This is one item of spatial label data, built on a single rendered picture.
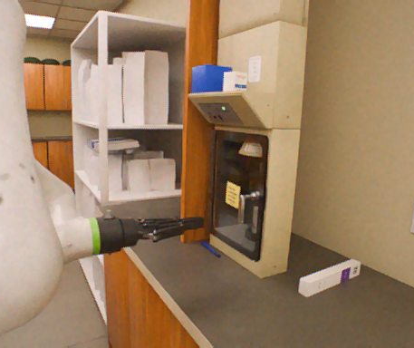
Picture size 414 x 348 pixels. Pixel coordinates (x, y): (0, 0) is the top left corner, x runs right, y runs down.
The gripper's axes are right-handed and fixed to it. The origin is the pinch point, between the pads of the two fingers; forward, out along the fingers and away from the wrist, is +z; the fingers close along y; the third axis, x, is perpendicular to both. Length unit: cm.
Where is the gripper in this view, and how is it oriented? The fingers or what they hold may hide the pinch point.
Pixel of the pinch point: (190, 223)
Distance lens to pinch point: 92.3
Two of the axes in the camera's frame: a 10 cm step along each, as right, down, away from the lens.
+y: -4.9, -2.0, 8.5
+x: -0.5, 9.8, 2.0
